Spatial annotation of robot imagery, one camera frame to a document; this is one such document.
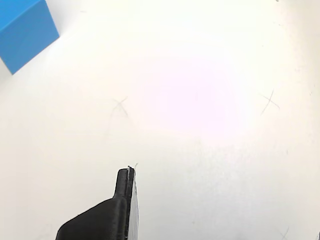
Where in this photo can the blue cube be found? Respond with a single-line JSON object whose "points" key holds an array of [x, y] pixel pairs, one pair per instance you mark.
{"points": [[25, 37]]}

